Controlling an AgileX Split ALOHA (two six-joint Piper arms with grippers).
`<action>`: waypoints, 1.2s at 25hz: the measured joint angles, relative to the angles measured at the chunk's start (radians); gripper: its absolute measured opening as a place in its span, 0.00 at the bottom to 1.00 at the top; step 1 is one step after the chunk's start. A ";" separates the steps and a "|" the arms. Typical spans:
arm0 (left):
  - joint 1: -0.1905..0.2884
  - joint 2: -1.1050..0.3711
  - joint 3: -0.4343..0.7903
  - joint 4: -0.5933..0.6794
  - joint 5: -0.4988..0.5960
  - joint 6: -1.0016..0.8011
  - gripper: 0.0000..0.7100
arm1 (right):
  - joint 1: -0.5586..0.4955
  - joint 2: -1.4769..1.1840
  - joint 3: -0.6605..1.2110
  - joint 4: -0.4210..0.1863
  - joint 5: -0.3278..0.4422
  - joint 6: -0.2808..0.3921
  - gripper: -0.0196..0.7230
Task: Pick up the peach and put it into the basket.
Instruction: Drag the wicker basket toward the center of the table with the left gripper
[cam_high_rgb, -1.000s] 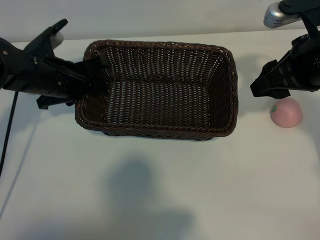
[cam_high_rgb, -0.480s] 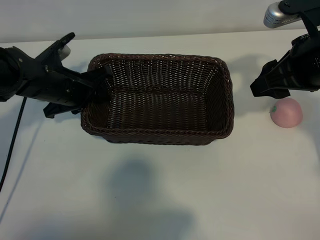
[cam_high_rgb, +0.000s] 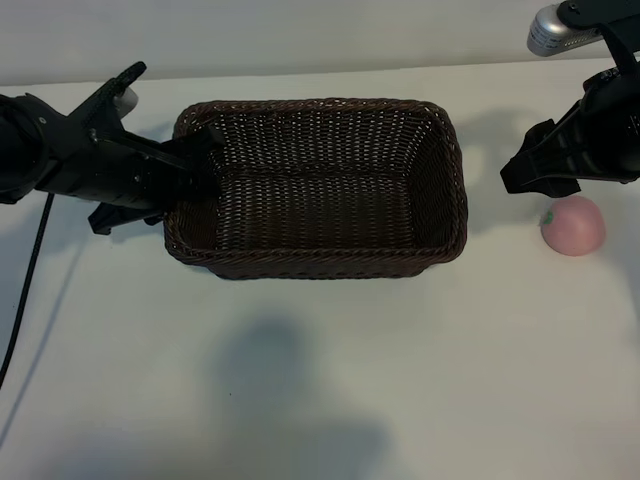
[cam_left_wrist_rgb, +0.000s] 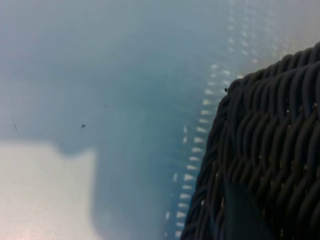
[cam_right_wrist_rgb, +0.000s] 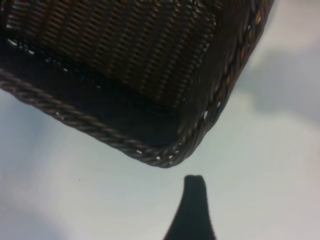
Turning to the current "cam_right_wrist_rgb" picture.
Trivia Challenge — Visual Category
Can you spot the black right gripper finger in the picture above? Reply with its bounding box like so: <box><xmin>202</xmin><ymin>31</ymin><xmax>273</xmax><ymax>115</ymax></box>
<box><xmin>161</xmin><ymin>174</ymin><xmax>218</xmax><ymax>240</ymax></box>

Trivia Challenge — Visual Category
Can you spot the dark brown woven basket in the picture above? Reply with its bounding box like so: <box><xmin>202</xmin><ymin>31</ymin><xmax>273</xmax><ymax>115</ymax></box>
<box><xmin>0</xmin><ymin>0</ymin><xmax>276</xmax><ymax>169</ymax></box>

